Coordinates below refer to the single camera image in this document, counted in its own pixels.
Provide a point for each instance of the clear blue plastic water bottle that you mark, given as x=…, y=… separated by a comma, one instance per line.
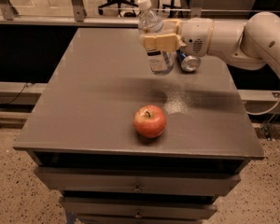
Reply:
x=150, y=28

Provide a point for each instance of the red apple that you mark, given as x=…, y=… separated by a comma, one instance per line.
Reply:
x=149, y=121

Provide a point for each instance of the lower grey drawer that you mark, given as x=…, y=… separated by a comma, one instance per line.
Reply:
x=137, y=208

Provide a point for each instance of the metal railing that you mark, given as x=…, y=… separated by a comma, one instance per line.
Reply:
x=85, y=12

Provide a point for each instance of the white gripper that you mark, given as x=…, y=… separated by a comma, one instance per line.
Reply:
x=195, y=36

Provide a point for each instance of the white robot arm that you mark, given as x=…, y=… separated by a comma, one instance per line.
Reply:
x=247, y=45

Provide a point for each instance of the blue Pepsi soda can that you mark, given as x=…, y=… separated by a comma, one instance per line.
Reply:
x=187, y=63

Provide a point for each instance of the grey drawer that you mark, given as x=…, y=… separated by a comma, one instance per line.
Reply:
x=137, y=182
x=137, y=208

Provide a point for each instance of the upper grey drawer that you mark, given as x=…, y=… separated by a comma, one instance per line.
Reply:
x=137, y=182

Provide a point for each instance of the grey drawer cabinet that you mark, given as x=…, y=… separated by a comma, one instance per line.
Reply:
x=84, y=120

